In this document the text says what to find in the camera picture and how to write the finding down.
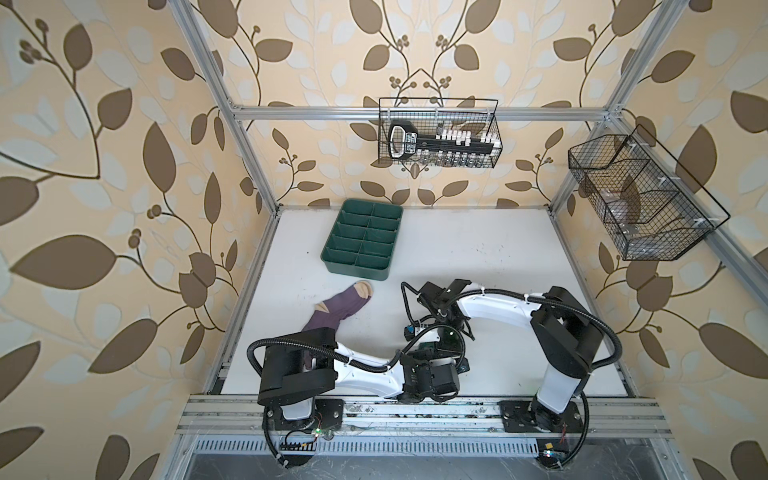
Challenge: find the green divided plastic tray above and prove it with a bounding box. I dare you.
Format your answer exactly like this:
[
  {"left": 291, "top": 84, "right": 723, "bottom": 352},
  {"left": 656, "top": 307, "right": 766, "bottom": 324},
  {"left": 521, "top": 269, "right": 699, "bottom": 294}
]
[{"left": 320, "top": 199, "right": 404, "bottom": 281}]

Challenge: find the purple sock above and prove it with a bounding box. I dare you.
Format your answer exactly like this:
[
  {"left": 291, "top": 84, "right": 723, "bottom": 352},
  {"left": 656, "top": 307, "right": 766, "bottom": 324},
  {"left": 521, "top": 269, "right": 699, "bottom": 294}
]
[{"left": 303, "top": 280, "right": 373, "bottom": 331}]

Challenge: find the blue orange striped sock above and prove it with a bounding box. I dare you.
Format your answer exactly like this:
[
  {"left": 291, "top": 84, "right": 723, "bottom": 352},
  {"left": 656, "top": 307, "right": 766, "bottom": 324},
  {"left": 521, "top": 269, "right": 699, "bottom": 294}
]
[{"left": 418, "top": 341, "right": 438, "bottom": 358}]

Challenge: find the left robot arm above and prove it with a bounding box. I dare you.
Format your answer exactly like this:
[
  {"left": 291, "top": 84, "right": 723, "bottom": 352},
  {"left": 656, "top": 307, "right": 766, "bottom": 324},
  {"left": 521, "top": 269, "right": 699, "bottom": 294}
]
[{"left": 246, "top": 325, "right": 470, "bottom": 469}]

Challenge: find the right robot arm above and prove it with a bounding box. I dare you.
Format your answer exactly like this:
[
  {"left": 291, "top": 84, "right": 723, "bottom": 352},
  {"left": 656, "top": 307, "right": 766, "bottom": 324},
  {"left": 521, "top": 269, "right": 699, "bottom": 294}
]
[{"left": 395, "top": 279, "right": 623, "bottom": 470}]

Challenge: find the black socket set holder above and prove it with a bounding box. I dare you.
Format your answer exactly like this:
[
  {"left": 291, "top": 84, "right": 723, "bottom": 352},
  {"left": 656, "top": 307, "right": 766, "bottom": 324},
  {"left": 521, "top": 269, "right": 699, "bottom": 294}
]
[{"left": 385, "top": 120, "right": 502, "bottom": 160}]

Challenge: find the back wire basket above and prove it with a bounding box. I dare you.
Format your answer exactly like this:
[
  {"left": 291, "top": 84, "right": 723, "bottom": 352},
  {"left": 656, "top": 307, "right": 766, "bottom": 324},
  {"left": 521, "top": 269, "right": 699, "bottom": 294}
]
[{"left": 377, "top": 96, "right": 503, "bottom": 169}]

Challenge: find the wire basket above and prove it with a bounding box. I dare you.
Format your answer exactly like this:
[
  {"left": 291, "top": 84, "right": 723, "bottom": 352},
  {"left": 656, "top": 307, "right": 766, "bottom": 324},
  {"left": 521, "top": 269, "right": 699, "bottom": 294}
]
[
  {"left": 377, "top": 96, "right": 503, "bottom": 169},
  {"left": 568, "top": 125, "right": 731, "bottom": 262}
]

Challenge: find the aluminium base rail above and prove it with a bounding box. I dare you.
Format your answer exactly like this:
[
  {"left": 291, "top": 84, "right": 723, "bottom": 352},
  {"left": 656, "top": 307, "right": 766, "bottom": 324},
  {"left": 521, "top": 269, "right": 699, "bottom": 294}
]
[{"left": 176, "top": 395, "right": 672, "bottom": 458}]

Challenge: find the right wire basket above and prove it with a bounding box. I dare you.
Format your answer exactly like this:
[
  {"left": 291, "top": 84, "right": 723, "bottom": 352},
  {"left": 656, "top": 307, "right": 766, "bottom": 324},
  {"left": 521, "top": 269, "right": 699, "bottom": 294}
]
[{"left": 568, "top": 125, "right": 731, "bottom": 262}]

